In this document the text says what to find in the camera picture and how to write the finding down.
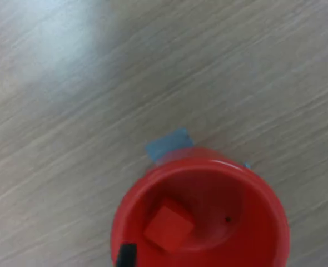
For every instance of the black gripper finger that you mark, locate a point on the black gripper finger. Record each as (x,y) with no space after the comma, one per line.
(128,256)

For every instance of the red cube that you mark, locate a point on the red cube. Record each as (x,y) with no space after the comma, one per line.
(166,228)

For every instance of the red plastic cup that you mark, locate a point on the red plastic cup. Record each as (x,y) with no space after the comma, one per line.
(250,222)

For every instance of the large blue tape piece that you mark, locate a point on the large blue tape piece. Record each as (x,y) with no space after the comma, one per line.
(166,143)

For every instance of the small blue tape piece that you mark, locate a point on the small blue tape piece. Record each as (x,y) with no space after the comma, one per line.
(247,166)

